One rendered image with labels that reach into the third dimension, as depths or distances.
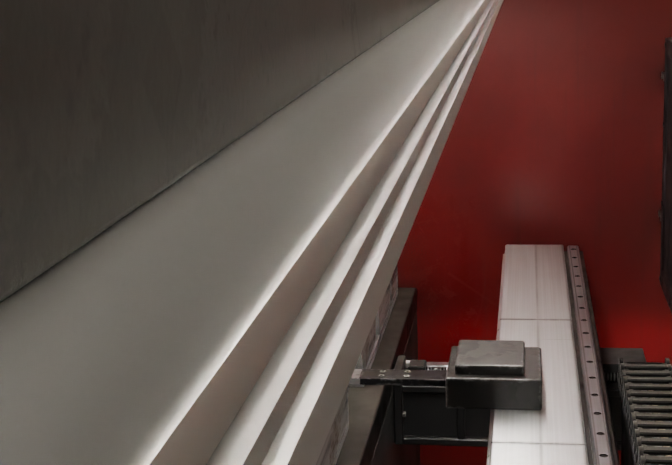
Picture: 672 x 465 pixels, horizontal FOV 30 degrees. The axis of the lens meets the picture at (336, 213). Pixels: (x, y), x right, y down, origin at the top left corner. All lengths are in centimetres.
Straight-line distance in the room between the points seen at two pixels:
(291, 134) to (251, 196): 5
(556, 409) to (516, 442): 11
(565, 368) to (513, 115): 80
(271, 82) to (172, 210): 9
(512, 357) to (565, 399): 8
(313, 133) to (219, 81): 3
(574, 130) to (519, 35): 20
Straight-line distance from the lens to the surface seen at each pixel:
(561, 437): 140
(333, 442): 159
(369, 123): 23
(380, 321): 208
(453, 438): 200
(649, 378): 143
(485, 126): 231
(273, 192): 17
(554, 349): 168
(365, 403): 180
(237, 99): 21
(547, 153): 232
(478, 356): 149
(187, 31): 18
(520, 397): 146
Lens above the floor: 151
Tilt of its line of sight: 12 degrees down
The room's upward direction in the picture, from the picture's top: 2 degrees counter-clockwise
